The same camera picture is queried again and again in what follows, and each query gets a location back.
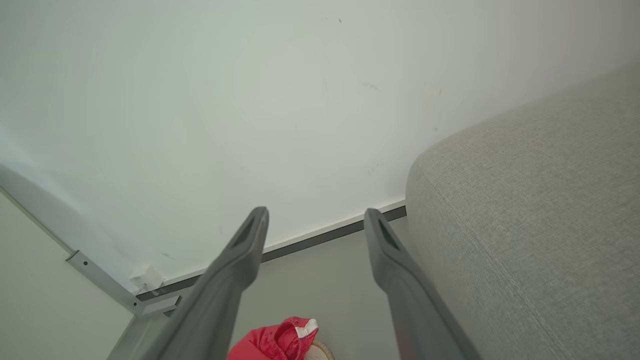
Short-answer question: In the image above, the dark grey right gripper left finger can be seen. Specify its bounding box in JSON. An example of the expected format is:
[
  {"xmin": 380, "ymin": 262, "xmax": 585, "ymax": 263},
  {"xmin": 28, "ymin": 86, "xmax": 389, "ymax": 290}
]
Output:
[{"xmin": 142, "ymin": 206, "xmax": 270, "ymax": 360}]

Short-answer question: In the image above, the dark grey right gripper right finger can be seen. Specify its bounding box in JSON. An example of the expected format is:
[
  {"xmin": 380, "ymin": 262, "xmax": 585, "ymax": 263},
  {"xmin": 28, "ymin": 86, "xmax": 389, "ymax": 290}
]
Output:
[{"xmin": 363, "ymin": 208, "xmax": 482, "ymax": 360}]

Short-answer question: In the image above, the red and white clothing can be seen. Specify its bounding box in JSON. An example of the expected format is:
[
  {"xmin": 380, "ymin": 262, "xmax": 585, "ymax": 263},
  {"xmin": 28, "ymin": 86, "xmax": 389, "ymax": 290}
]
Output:
[{"xmin": 227, "ymin": 316, "xmax": 320, "ymax": 360}]

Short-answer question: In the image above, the white perforated laundry basket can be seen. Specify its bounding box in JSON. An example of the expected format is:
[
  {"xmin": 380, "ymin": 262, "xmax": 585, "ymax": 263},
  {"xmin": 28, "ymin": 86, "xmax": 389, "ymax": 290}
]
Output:
[{"xmin": 302, "ymin": 339, "xmax": 336, "ymax": 360}]

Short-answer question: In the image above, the dark grey baseboard strip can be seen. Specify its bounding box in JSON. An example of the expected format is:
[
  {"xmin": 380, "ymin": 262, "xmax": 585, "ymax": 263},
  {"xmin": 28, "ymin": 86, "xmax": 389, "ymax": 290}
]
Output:
[{"xmin": 135, "ymin": 205, "xmax": 407, "ymax": 302}]

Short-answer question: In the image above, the light grey fabric sofa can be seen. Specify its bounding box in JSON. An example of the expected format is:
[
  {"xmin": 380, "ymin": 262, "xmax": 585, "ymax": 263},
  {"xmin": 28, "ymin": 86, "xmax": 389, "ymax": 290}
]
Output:
[{"xmin": 405, "ymin": 62, "xmax": 640, "ymax": 360}]

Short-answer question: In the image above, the small white wall box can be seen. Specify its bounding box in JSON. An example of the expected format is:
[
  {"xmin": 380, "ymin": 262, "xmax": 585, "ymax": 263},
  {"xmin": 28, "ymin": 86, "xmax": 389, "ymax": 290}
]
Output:
[{"xmin": 130, "ymin": 264, "xmax": 165, "ymax": 294}]

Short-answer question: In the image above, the grey metal frame rail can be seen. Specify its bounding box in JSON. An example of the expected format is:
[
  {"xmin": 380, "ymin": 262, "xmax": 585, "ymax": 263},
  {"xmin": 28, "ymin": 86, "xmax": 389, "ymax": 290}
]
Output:
[{"xmin": 0, "ymin": 185, "xmax": 183, "ymax": 360}]

